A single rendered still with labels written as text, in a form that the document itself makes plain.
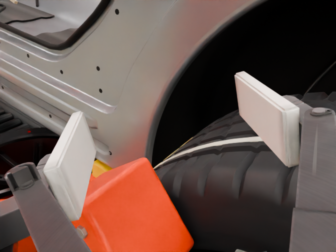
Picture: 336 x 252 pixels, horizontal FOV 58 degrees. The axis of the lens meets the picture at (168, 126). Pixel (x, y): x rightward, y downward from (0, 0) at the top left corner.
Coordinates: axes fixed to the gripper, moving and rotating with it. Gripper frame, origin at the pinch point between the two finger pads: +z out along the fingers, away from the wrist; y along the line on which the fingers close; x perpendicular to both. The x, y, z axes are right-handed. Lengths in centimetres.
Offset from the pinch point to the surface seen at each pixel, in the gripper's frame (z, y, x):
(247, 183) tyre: 2.2, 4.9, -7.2
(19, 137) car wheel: 103, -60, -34
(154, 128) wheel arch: 44.4, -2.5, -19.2
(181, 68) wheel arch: 38.2, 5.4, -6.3
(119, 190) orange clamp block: 2.9, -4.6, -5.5
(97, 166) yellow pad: 58, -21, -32
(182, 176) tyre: 6.7, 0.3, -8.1
